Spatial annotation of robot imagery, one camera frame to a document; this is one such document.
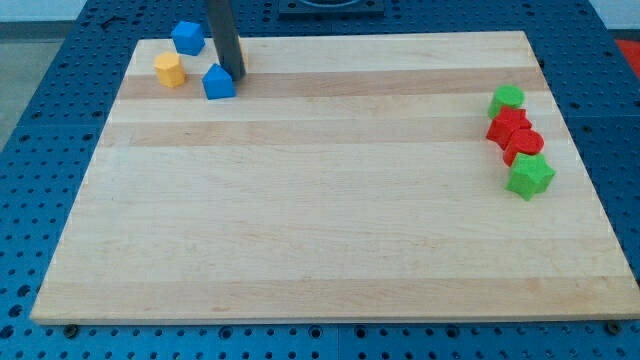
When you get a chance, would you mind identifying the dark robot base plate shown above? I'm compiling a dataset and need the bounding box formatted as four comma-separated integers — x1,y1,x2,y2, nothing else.
277,0,385,19

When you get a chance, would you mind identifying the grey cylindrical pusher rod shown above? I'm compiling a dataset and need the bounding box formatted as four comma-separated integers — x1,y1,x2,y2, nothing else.
205,0,246,81

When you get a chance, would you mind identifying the red star block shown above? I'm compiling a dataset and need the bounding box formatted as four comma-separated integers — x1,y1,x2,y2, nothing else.
486,106,532,150

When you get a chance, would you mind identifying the blue triangle block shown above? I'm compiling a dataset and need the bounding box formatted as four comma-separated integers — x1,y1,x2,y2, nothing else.
201,64,236,100

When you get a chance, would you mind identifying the green cylinder block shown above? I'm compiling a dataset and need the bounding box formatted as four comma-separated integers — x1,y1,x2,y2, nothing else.
487,84,525,119

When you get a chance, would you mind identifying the green star block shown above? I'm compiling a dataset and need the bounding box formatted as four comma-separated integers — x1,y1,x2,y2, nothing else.
505,153,556,201

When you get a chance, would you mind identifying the blue cube block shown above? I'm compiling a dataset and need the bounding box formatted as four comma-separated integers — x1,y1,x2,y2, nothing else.
171,21,205,56

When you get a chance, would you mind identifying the red cylinder block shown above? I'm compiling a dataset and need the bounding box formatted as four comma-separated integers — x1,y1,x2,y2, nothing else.
503,129,544,166

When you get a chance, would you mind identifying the yellow hexagon block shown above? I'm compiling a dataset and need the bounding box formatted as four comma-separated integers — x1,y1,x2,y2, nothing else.
154,52,186,88

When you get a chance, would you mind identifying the wooden board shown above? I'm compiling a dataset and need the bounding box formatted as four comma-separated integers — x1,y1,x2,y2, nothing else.
31,31,639,325

